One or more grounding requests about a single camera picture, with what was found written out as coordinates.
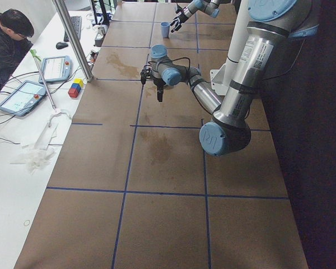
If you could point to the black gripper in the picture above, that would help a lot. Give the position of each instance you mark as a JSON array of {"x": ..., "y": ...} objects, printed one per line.
[
  {"x": 158, "y": 84},
  {"x": 180, "y": 18}
]

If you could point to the light blue plastic cup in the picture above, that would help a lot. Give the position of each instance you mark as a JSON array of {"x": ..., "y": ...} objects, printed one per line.
[{"x": 165, "y": 29}]

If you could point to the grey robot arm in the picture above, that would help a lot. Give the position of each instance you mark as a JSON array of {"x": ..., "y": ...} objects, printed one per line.
[
  {"x": 210, "y": 8},
  {"x": 260, "y": 29}
]

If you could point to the yellow block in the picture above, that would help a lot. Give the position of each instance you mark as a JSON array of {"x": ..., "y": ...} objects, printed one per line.
[{"x": 78, "y": 81}]

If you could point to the blue block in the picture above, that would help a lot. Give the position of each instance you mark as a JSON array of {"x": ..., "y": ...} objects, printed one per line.
[{"x": 76, "y": 86}]

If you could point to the red block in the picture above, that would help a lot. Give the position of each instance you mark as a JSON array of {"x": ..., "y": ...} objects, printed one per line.
[{"x": 73, "y": 93}]

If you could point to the far teach pendant tablet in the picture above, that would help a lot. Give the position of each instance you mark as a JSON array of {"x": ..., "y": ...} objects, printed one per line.
[{"x": 56, "y": 69}]

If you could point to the teach pendant tablet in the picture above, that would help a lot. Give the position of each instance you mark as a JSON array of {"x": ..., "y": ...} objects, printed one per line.
[
  {"x": 56, "y": 69},
  {"x": 24, "y": 99}
]

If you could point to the black keyboard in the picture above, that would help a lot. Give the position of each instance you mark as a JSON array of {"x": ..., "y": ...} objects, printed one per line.
[{"x": 77, "y": 23}]

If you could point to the black computer mouse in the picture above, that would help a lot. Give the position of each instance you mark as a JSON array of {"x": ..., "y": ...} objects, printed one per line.
[{"x": 61, "y": 45}]

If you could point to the long reach grabber tool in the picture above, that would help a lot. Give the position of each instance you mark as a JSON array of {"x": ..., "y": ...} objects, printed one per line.
[{"x": 56, "y": 111}]

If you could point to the near teach pendant tablet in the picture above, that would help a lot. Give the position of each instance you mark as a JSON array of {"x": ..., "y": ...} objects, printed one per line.
[{"x": 24, "y": 99}]

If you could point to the crumpled white tissue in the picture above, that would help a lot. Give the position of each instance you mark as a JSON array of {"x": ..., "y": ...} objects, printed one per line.
[{"x": 33, "y": 159}]

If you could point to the seated person in black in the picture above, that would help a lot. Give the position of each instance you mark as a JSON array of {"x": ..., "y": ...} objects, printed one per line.
[{"x": 15, "y": 31}]

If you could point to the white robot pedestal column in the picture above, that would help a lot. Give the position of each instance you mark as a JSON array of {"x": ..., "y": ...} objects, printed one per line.
[{"x": 240, "y": 33}]

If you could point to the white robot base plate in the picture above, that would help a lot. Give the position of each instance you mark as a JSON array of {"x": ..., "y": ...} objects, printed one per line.
[{"x": 218, "y": 82}]

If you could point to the aluminium frame post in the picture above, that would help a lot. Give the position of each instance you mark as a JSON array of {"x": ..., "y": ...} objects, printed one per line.
[{"x": 73, "y": 38}]

